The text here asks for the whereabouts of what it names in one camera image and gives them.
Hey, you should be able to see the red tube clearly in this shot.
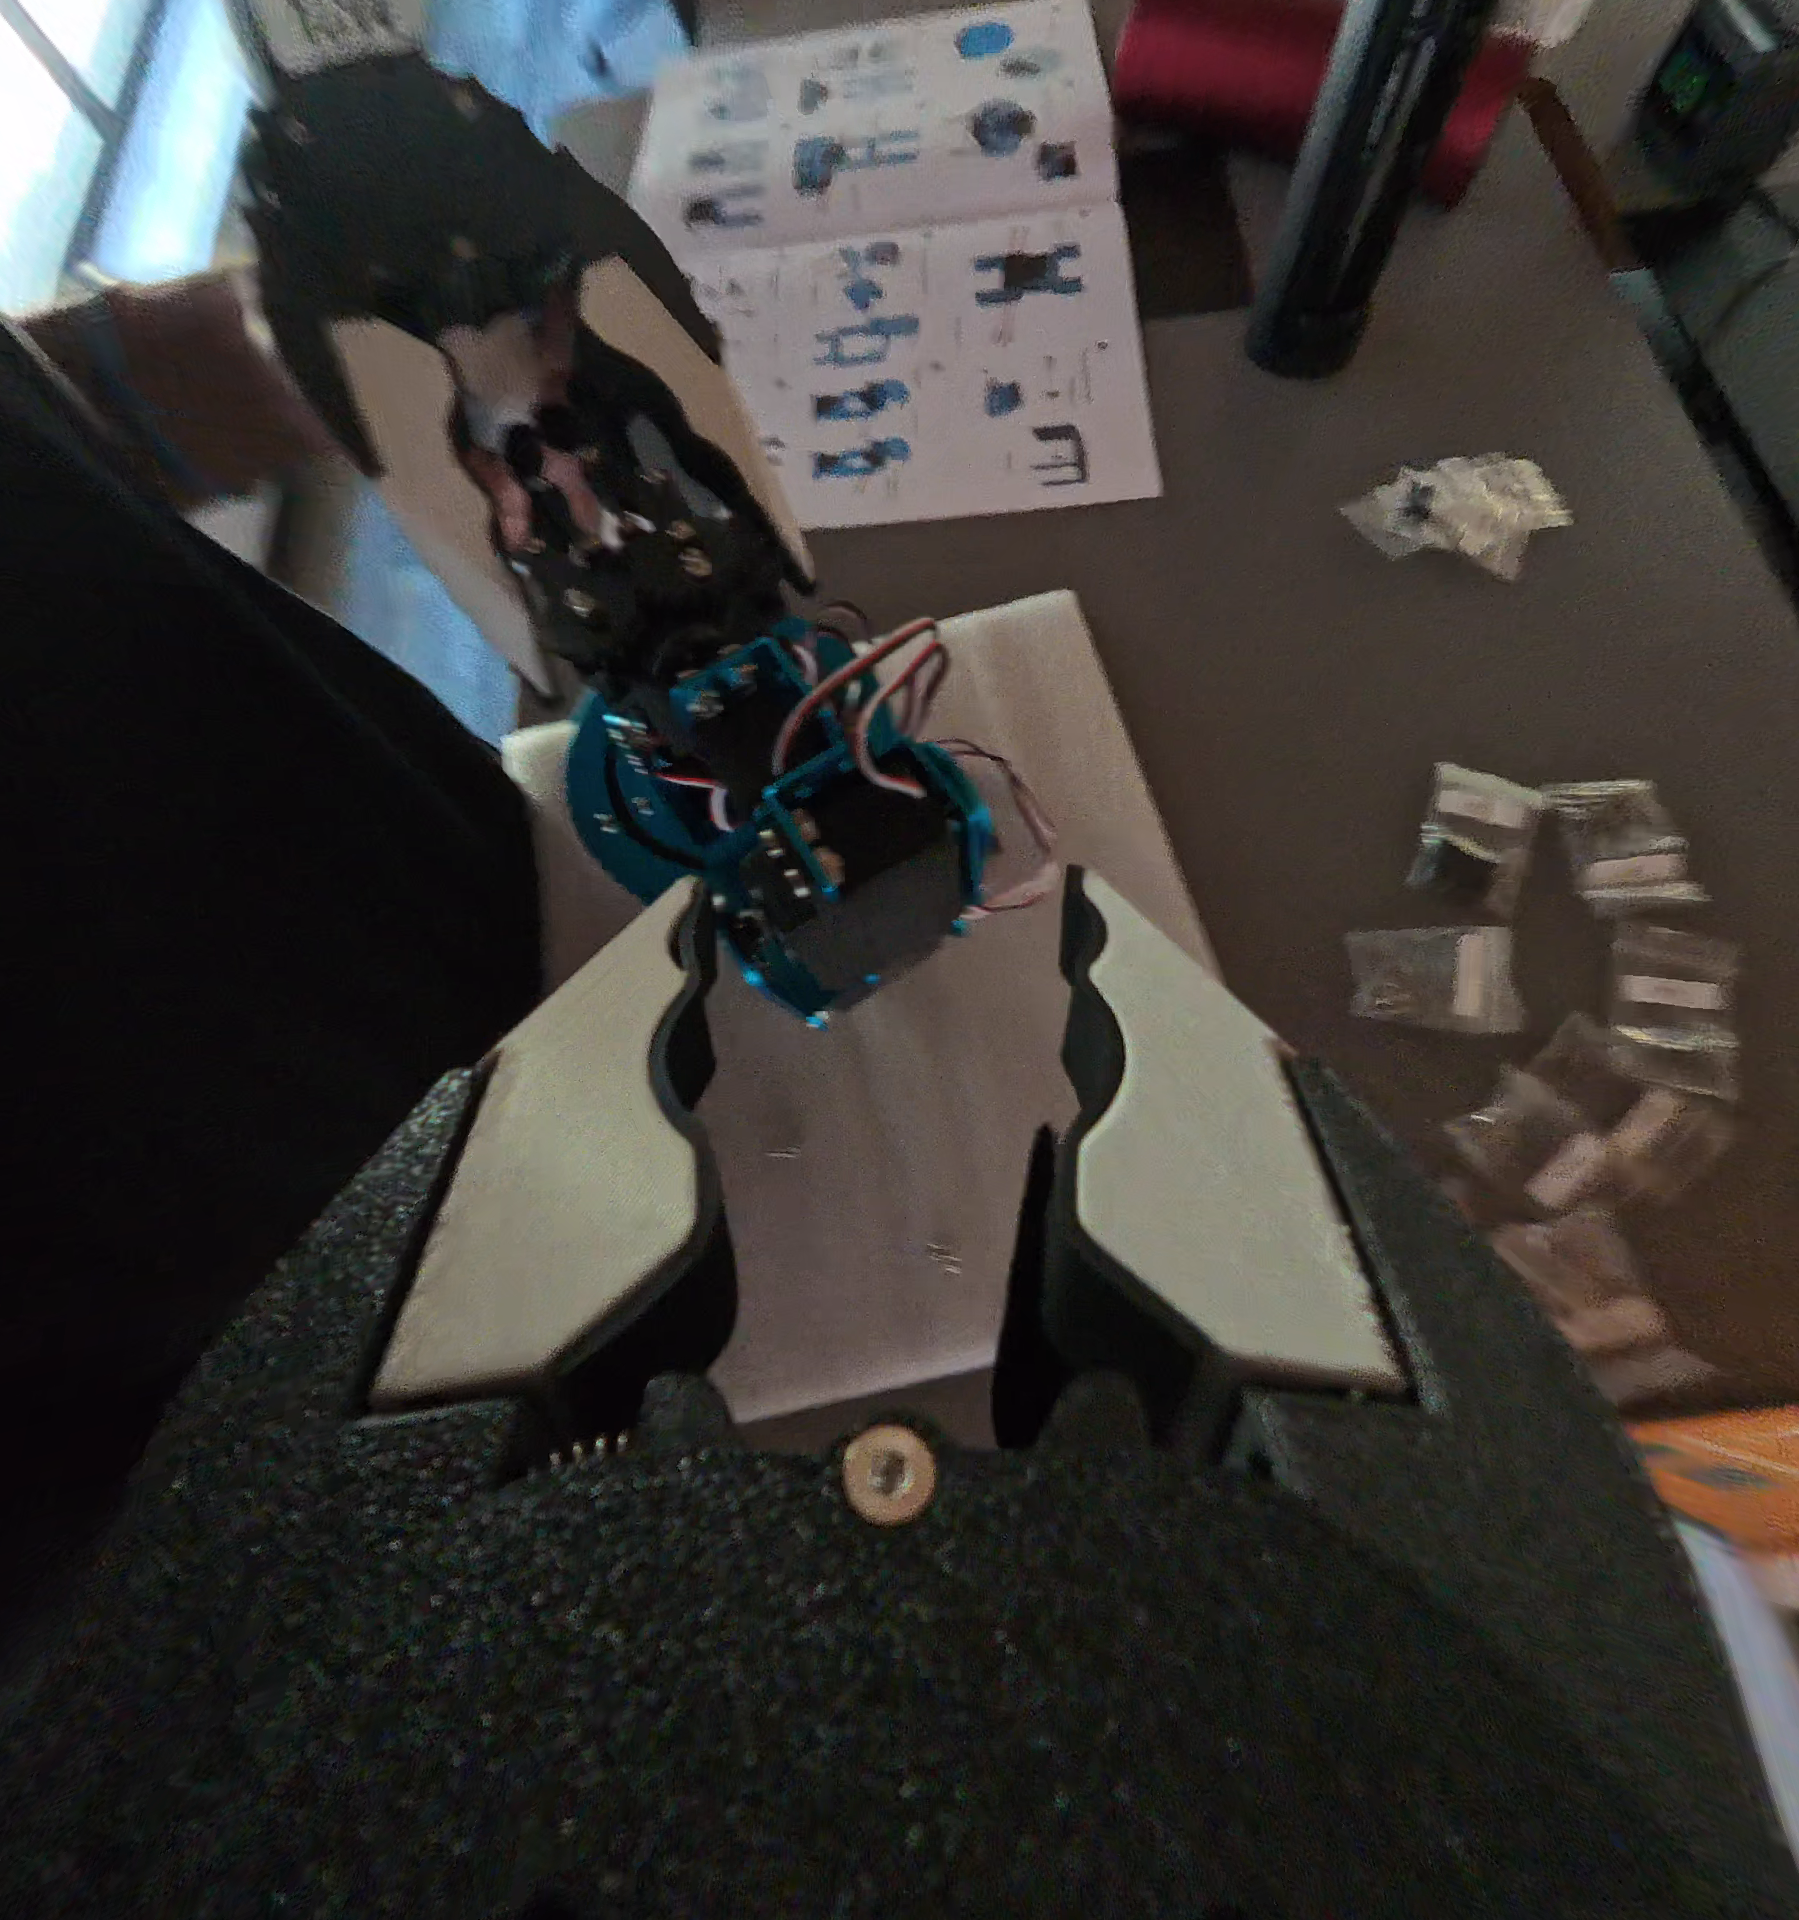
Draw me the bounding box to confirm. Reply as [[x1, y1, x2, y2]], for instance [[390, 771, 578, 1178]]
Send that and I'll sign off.
[[1110, 0, 1531, 205]]

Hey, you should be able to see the blue toy robot arm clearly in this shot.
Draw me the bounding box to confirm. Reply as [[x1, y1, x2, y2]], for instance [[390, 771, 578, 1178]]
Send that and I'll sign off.
[[562, 618, 996, 1030]]

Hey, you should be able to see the small black box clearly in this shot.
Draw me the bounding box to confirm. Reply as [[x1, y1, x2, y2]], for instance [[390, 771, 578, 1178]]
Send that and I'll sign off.
[[1634, 0, 1799, 180]]

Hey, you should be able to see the orange cardboard sleeve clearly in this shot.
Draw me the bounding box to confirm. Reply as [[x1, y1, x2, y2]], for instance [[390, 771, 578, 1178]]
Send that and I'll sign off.
[[1626, 1395, 1799, 1562]]

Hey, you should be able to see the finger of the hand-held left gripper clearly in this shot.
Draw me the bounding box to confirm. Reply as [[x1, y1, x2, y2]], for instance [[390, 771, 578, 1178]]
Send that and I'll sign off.
[[578, 263, 821, 596], [330, 316, 571, 706]]

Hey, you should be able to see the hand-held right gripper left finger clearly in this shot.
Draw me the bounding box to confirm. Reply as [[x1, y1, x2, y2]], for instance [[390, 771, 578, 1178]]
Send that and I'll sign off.
[[369, 883, 738, 1411]]

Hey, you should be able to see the white foam sheet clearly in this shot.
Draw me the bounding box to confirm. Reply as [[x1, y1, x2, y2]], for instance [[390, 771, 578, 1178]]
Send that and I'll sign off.
[[501, 590, 1230, 1426]]

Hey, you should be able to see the person's left forearm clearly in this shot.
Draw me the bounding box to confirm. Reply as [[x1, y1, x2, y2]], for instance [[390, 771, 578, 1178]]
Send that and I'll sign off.
[[15, 263, 346, 509]]

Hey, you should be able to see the person's left hand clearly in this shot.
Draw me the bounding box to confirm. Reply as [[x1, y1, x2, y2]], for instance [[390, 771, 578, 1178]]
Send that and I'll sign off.
[[444, 309, 594, 556]]

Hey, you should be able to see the large window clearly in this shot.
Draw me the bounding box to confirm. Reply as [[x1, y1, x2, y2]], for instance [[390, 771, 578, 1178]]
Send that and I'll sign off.
[[0, 0, 241, 301]]

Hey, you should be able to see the small clear parts bag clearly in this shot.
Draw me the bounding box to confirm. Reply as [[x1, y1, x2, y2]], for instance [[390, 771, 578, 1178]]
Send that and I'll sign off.
[[1340, 452, 1576, 578]]

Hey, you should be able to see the dark grey desk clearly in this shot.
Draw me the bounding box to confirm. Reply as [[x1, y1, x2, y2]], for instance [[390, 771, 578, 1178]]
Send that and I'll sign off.
[[480, 0, 1799, 1443]]

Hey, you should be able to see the white parts box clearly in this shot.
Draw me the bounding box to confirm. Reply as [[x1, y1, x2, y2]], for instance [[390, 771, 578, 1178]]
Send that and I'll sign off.
[[1678, 1516, 1799, 1920]]

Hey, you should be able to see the black cylindrical flask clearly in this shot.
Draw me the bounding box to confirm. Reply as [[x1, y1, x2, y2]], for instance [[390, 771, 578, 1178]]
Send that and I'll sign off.
[[1245, 0, 1501, 382]]

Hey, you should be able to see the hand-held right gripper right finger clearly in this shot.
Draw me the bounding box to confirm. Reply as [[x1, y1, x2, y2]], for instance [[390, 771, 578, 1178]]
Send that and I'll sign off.
[[1004, 863, 1417, 1405]]

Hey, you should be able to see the red white black servo cable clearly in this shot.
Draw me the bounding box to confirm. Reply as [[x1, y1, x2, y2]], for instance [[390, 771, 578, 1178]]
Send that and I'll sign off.
[[706, 618, 1067, 933]]

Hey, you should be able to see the printed instruction sheet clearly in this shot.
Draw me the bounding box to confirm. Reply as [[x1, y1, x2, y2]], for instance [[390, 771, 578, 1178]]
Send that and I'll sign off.
[[630, 0, 1165, 534]]

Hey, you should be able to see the blue wristband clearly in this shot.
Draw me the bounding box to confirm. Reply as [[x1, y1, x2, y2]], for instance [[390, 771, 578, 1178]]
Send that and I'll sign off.
[[90, 284, 216, 497]]

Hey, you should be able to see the pile of small parts bags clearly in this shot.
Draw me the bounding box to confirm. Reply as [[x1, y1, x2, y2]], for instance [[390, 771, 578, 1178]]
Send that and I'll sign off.
[[1344, 762, 1754, 1411]]

